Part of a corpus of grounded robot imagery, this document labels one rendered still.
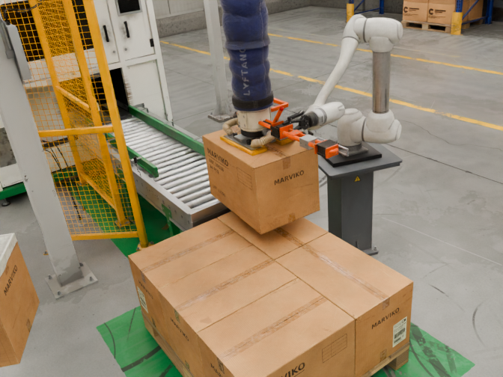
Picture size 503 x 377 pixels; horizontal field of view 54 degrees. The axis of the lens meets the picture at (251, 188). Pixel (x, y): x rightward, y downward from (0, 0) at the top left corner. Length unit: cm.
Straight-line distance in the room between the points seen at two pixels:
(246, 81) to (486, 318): 194
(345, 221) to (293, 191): 84
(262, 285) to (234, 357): 47
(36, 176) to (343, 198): 198
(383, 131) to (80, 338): 225
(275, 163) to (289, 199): 25
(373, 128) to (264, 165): 90
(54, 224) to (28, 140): 61
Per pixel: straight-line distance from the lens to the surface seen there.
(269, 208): 263
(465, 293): 343
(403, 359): 289
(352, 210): 343
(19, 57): 319
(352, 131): 320
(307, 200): 277
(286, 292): 248
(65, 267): 374
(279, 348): 222
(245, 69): 260
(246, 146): 269
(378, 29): 297
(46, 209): 351
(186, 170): 386
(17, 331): 239
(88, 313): 351
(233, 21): 255
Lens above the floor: 214
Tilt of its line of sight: 28 degrees down
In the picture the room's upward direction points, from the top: 6 degrees counter-clockwise
